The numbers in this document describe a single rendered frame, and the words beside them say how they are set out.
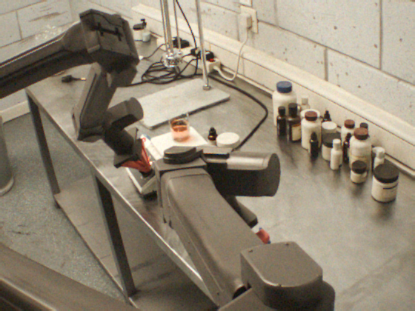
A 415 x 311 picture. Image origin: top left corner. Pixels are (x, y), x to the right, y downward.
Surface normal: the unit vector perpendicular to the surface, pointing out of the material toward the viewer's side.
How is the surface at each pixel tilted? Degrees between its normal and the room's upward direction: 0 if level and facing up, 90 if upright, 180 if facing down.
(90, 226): 0
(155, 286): 0
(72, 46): 49
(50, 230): 0
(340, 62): 90
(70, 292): 21
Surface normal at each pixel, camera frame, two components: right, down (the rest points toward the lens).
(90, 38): -0.13, -0.14
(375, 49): -0.84, 0.36
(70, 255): -0.10, -0.84
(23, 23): 0.54, 0.41
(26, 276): -0.10, -0.95
